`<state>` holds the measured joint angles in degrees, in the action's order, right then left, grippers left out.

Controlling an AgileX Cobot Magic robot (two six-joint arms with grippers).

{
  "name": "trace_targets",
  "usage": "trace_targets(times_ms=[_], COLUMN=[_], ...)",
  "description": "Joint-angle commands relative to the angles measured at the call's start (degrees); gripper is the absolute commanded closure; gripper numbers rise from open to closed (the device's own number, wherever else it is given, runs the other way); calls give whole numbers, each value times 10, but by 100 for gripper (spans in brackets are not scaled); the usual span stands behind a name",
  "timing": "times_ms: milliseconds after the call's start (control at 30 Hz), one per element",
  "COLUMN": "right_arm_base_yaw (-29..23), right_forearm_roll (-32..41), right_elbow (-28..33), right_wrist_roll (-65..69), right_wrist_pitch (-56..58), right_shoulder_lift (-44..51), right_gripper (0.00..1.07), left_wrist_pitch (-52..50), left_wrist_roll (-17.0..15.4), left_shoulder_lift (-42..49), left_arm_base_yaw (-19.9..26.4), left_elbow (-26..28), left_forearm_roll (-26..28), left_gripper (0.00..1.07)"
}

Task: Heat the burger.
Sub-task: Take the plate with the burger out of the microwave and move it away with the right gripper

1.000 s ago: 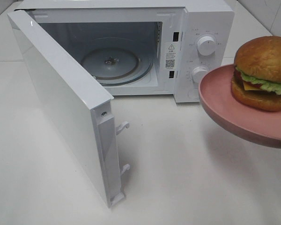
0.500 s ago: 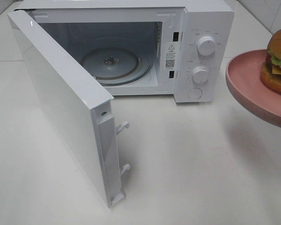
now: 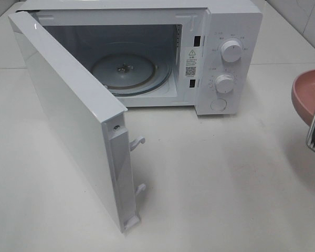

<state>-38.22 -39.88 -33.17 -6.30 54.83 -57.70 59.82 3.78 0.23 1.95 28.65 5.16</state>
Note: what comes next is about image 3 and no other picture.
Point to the pink plate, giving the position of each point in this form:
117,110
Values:
303,95

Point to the round door release button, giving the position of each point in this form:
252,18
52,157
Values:
218,105

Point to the white dial knob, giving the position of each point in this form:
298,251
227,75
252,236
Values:
224,83
231,50

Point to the white microwave door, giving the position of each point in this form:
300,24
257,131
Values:
88,119

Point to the white microwave oven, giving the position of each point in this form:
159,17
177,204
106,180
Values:
186,34

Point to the glass turntable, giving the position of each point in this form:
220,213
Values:
125,74

